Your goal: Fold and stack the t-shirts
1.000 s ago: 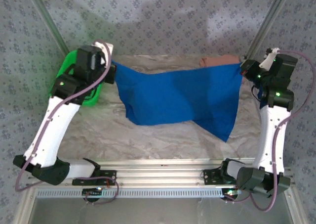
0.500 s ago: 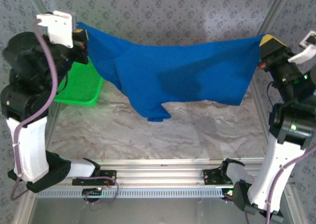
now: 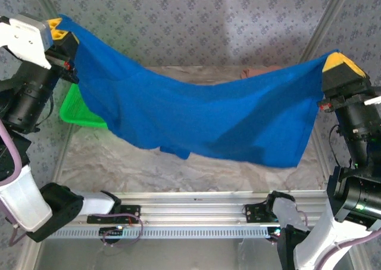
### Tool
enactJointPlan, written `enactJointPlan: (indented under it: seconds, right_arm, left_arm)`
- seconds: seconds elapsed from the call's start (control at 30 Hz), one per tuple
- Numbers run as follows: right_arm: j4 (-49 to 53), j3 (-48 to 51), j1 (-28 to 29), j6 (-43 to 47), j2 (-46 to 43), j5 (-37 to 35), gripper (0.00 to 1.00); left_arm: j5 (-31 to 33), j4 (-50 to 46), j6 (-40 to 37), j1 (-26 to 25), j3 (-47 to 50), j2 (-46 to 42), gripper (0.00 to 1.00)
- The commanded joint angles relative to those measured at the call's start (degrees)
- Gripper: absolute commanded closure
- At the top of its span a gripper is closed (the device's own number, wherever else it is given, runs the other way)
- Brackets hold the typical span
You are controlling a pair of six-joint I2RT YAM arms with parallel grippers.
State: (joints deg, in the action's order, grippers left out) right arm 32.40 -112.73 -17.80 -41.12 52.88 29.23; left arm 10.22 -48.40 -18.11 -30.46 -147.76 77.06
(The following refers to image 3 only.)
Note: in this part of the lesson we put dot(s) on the green plastic basket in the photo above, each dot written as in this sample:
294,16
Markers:
76,109

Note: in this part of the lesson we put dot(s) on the blue printed t-shirt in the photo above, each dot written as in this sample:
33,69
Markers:
193,115

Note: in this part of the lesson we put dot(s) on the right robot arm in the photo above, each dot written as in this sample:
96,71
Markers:
315,243

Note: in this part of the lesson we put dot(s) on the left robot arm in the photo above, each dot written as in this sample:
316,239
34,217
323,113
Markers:
21,201

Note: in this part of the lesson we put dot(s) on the pink printed t-shirt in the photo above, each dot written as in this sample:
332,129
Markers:
256,71

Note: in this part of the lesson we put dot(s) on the black controller board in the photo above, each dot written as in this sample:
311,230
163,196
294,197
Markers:
275,232
111,231

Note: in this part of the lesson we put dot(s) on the grey metal panel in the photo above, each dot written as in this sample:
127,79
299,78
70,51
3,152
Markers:
166,255

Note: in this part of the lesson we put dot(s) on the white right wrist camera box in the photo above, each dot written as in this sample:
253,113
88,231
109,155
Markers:
373,100

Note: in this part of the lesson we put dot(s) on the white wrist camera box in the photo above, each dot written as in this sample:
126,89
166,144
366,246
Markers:
23,37
373,100

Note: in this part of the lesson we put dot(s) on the aluminium frame post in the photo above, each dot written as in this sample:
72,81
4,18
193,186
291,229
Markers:
49,0
323,28

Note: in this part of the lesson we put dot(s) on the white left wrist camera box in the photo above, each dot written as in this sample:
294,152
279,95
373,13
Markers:
23,37

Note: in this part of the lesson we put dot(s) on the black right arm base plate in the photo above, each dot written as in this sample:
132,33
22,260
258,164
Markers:
256,213

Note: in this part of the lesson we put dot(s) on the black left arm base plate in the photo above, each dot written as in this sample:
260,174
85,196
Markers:
128,212

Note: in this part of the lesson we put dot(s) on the aluminium mounting rail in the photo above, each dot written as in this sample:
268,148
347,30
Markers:
190,204

